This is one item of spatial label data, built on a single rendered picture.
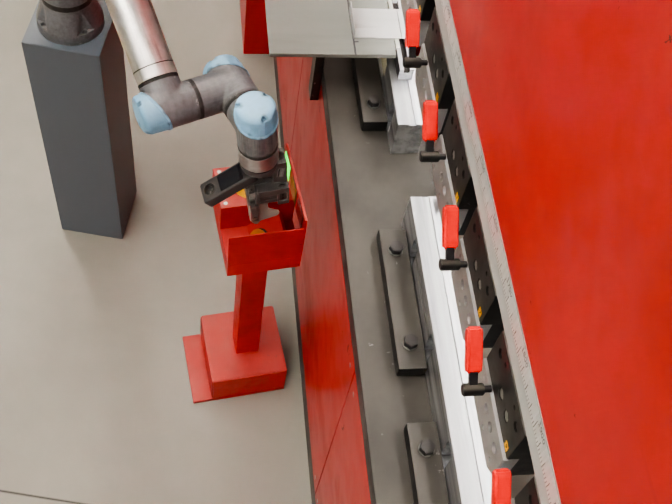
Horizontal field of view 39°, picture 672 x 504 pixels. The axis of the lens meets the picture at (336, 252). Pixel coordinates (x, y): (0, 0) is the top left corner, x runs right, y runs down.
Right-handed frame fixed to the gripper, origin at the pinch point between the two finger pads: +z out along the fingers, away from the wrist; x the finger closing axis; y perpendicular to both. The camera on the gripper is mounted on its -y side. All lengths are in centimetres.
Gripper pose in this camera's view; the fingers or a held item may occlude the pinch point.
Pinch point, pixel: (251, 218)
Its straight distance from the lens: 197.3
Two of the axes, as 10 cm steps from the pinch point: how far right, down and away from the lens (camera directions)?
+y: 9.7, -1.8, 1.5
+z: -0.3, 5.2, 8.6
